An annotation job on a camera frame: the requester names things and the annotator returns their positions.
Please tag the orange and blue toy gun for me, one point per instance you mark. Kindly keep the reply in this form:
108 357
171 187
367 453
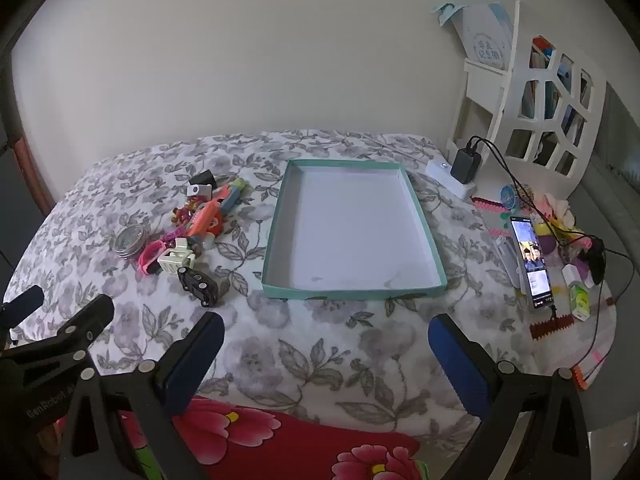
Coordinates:
210 212

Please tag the row of books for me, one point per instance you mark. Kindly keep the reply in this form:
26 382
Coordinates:
542 55

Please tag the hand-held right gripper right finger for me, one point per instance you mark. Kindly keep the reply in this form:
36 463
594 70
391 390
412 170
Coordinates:
457 367

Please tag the round light blue sign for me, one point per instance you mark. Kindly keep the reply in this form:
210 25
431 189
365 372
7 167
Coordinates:
487 35

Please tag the smartphone with lit screen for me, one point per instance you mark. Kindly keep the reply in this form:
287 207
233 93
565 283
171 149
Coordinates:
532 265

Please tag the white lattice shelf rack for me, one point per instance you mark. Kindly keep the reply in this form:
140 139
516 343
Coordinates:
487 80

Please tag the black toy car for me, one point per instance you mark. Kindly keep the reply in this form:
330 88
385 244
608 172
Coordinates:
197 285

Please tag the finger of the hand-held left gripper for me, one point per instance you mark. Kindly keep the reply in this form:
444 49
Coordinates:
87 320
22 302

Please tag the black plug charger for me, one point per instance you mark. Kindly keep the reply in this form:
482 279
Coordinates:
204 178

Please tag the small white block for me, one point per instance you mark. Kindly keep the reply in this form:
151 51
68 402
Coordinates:
200 190

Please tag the yellow toy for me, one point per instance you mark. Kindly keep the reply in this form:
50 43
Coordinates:
542 230

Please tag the teal cardboard box tray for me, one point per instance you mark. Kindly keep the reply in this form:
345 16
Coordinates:
345 230

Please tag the grey floral blanket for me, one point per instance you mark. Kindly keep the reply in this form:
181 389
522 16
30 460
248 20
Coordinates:
300 360

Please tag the black handheld device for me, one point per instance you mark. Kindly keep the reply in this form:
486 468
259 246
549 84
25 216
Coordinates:
596 262

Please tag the round blue badge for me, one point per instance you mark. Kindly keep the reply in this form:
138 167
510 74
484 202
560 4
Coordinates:
510 196

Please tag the round silver tin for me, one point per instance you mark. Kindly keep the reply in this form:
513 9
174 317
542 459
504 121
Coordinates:
129 241

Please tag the small white bottle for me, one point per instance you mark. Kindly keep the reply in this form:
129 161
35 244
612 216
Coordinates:
571 274

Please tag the dark wooden door frame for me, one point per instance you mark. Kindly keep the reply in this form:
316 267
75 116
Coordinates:
27 165

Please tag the black charger on power strip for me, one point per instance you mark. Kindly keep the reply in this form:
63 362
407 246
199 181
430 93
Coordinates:
465 165

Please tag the red floral blanket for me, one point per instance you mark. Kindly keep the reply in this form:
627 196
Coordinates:
300 450

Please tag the brown dog figure pink outfit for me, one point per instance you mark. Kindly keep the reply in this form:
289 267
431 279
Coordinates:
182 215

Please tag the small green box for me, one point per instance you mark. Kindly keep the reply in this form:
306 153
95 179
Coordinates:
580 302

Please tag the beige hair claw clip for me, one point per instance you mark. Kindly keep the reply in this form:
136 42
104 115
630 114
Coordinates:
175 259

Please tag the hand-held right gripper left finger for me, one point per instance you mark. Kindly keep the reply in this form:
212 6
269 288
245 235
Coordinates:
192 365

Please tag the white power strip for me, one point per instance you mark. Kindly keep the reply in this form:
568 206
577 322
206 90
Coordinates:
440 172

